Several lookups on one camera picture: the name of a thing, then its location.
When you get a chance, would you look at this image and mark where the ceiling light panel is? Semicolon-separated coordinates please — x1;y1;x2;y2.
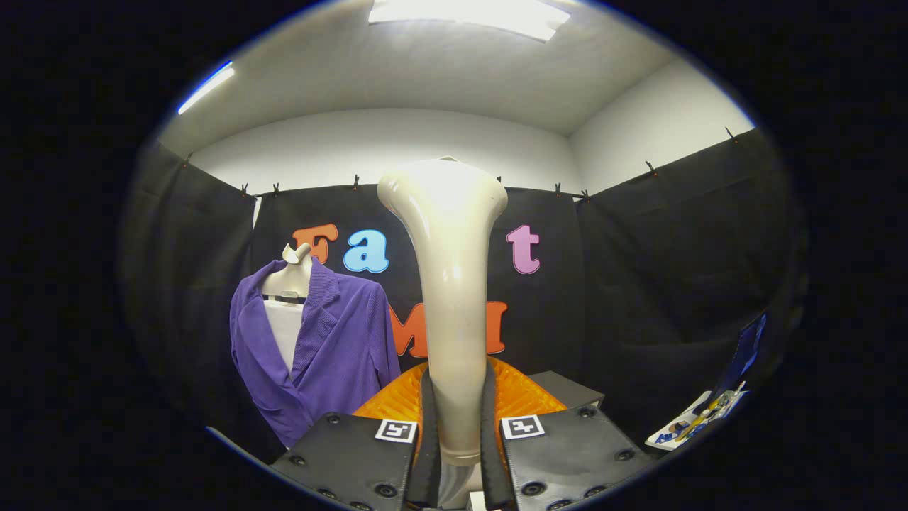
367;0;572;42

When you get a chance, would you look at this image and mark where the white cluttered side table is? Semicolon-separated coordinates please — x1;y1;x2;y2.
644;383;749;451

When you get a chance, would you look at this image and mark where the ceiling light strip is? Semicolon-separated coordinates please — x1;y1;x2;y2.
177;61;235;116

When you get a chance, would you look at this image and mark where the dark computer monitor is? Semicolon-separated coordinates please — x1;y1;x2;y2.
724;312;768;395

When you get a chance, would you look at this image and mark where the grey drawer cabinet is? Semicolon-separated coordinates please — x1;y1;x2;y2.
528;370;606;409

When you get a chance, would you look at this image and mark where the white garment stand board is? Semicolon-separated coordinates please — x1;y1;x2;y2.
264;300;304;377

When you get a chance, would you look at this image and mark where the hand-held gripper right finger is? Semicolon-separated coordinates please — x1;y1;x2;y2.
482;355;655;511

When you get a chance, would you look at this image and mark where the cream clothes hanger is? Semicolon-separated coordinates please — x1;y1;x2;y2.
260;243;314;300

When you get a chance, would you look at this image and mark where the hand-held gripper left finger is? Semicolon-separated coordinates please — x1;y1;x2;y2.
271;358;441;511

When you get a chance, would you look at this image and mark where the row of black clips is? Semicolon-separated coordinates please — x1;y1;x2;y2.
183;126;735;201

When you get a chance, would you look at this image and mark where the purple corduroy jacket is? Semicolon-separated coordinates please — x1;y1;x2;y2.
229;257;402;449

